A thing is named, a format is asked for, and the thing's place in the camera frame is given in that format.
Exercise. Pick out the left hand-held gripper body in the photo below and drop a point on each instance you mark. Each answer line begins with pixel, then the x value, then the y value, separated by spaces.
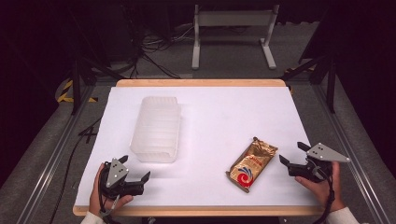
pixel 116 172

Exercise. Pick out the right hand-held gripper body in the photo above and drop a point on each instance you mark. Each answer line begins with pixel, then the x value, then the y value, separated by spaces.
pixel 323 153

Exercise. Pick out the person's left hand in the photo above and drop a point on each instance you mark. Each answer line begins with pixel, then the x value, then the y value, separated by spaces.
pixel 95 199

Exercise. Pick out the person's right hand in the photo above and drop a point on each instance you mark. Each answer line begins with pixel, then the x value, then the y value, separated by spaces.
pixel 325 193

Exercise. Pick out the golden snack packet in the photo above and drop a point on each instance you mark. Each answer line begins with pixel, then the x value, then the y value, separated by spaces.
pixel 252 166

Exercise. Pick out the translucent plastic container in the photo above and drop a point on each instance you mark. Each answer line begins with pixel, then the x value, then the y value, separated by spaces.
pixel 157 127

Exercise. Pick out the black metal stand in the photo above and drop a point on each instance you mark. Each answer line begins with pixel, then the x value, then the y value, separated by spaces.
pixel 77 84
pixel 331 81

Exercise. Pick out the white table mat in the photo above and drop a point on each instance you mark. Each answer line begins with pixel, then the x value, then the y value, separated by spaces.
pixel 214 124

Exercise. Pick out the white metal stand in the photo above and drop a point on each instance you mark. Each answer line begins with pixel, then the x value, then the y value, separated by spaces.
pixel 233 18

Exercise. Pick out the aluminium rail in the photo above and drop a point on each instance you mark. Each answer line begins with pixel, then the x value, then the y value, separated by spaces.
pixel 348 149
pixel 59 149

